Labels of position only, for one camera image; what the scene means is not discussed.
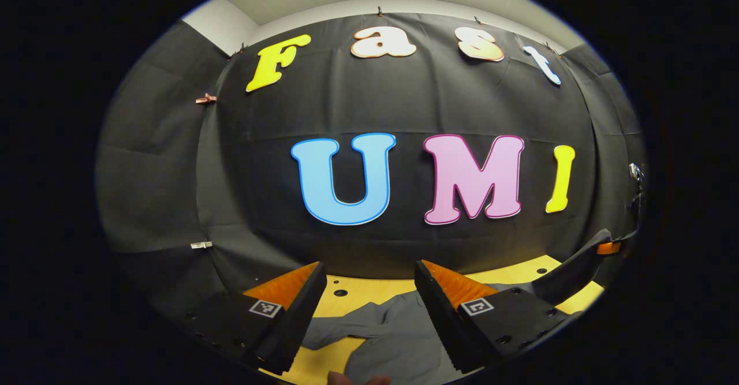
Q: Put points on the copper binder clip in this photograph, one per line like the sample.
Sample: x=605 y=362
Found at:
x=205 y=98

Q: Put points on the small white tag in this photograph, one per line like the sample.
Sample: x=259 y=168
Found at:
x=201 y=245

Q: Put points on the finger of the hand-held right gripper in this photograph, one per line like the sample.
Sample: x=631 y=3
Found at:
x=577 y=264

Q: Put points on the black backdrop cloth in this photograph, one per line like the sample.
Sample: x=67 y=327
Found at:
x=375 y=102

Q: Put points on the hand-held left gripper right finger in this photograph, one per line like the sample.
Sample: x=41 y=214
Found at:
x=439 y=321

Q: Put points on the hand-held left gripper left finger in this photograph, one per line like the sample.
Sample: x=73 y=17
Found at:
x=297 y=321

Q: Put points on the grey collared shirt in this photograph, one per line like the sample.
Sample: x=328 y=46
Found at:
x=392 y=327

